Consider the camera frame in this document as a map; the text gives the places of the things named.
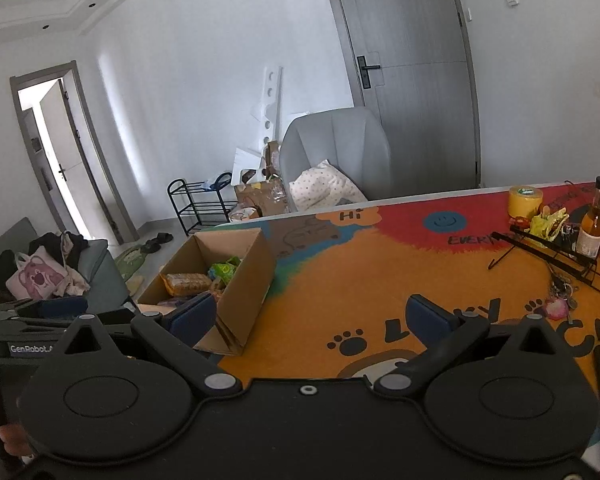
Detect green snack packet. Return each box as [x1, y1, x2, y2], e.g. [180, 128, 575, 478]
[208, 256, 244, 287]

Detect white dotted pillow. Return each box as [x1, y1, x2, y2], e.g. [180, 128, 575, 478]
[288, 159, 368, 210]

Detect grey door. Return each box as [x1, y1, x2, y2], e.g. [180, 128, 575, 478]
[319, 0, 483, 189]

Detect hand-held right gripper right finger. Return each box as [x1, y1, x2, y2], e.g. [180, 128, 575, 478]
[372, 294, 574, 400]

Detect open grey doorway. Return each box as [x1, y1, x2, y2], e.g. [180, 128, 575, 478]
[9, 60, 137, 247]

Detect black shoe rack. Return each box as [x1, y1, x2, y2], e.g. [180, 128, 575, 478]
[167, 172, 239, 237]

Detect grey armchair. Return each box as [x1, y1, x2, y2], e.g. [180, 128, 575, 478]
[278, 108, 393, 212]

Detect grey green sofa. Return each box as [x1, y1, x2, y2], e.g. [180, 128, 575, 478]
[0, 216, 132, 322]

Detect white foam board with holes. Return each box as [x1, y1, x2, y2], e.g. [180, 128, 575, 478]
[231, 64, 284, 186]

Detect glass bottle with amber liquid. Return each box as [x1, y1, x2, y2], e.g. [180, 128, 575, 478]
[574, 176, 600, 260]

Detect green floor rug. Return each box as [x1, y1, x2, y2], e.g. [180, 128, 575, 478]
[114, 244, 149, 282]

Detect pile of clothes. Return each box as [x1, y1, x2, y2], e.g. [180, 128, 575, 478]
[28, 230, 92, 297]

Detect orange-brown bread packet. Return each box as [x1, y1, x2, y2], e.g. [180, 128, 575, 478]
[160, 272, 217, 297]

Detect black sandals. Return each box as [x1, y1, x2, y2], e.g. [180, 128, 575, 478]
[143, 232, 175, 254]

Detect black door handle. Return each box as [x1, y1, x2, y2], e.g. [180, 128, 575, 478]
[355, 54, 383, 91]

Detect black wire stand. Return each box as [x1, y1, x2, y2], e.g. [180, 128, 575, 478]
[487, 219, 600, 304]

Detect yellow green wrapper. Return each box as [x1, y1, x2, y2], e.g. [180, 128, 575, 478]
[528, 208, 571, 241]

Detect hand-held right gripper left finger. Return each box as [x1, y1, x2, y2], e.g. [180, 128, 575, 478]
[55, 291, 244, 400]

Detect person's left hand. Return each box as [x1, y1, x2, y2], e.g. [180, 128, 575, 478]
[0, 386, 34, 457]

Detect yellow tape roll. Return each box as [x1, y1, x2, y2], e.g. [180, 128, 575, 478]
[508, 185, 545, 222]

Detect pink printed tote bag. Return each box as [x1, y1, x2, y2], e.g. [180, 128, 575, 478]
[5, 245, 71, 302]

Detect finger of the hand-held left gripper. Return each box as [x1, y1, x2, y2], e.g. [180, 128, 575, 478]
[0, 299, 35, 328]
[15, 295, 89, 321]

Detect keys with pink keychain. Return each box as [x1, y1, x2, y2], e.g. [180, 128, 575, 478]
[531, 279, 579, 321]

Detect brown cardboard box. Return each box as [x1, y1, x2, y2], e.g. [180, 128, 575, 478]
[137, 227, 278, 357]

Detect white orange bucket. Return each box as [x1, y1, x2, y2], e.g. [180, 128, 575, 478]
[228, 207, 262, 224]

